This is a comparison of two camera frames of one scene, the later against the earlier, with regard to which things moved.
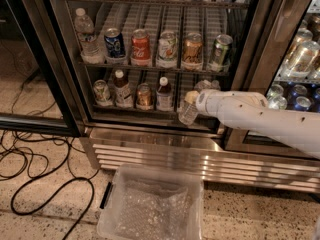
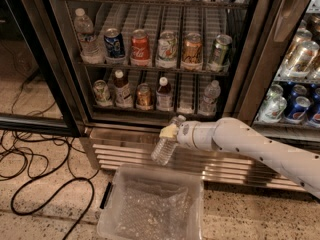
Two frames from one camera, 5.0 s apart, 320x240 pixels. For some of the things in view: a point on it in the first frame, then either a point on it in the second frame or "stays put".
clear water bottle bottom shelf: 188,113 to 165,147
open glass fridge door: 38,92 stays put
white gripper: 204,103 to 185,133
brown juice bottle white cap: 123,96 stays put
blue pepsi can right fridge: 302,103 stays put
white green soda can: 168,45 stays put
